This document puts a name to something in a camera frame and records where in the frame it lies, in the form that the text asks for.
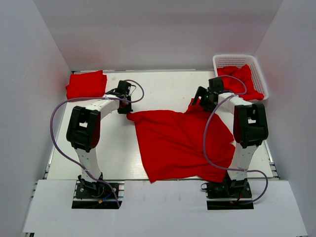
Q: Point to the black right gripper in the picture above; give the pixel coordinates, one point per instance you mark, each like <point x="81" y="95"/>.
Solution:
<point x="202" y="96"/>

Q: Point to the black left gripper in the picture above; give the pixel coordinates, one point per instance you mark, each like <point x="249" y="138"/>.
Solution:
<point x="126" y="106"/>

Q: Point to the red t-shirt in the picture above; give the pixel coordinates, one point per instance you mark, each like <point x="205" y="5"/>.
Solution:
<point x="91" y="84"/>
<point x="170" y="144"/>

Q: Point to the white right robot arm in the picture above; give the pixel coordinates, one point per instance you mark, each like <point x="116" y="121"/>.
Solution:
<point x="249" y="128"/>

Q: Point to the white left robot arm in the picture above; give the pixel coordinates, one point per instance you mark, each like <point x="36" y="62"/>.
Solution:
<point x="85" y="127"/>

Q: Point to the white plastic basket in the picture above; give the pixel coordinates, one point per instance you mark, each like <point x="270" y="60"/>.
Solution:
<point x="239" y="60"/>

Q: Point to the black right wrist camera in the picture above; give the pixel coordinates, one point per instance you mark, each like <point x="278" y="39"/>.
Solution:
<point x="216" y="85"/>

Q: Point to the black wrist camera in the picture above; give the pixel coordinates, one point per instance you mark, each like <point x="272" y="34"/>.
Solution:
<point x="124" y="87"/>
<point x="216" y="85"/>

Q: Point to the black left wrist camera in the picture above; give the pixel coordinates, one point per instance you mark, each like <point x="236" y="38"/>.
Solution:
<point x="124" y="87"/>

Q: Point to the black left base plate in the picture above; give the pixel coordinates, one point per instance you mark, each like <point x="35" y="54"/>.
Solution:
<point x="86" y="198"/>

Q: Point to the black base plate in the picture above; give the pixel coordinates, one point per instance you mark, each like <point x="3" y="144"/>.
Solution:
<point x="220" y="197"/>
<point x="86" y="198"/>

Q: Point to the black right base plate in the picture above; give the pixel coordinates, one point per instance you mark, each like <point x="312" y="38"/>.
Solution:
<point x="220" y="197"/>

